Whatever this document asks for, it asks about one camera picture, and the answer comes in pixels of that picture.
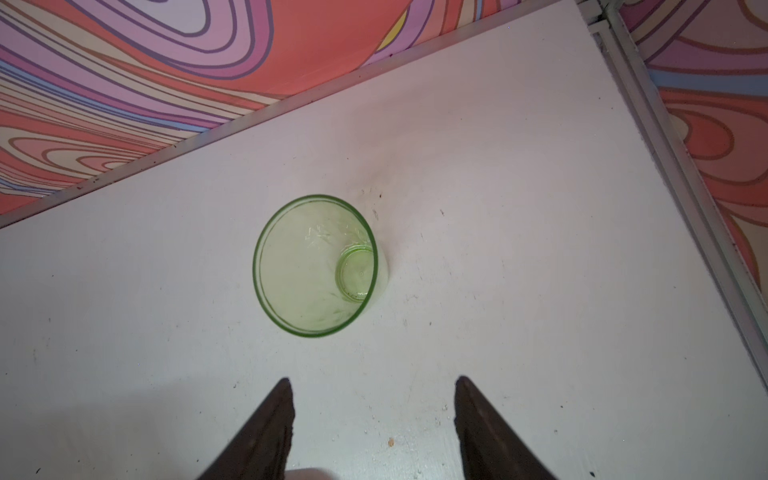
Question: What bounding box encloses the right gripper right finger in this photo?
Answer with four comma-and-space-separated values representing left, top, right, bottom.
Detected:
454, 376, 555, 480

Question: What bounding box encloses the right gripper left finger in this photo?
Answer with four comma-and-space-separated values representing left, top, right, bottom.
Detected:
199, 378, 295, 480

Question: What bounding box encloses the green tall glass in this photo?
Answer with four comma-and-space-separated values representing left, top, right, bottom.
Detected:
252, 194, 389, 338

